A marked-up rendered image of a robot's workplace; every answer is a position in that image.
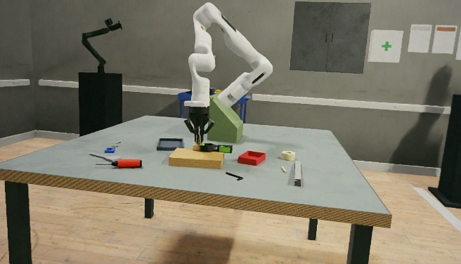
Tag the red rectangular tray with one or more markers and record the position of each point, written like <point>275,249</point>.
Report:
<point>251,158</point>

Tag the red-handled screwdriver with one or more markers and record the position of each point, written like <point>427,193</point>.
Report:
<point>125,163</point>

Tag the tan wooden board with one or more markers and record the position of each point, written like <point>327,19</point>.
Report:
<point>193,158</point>

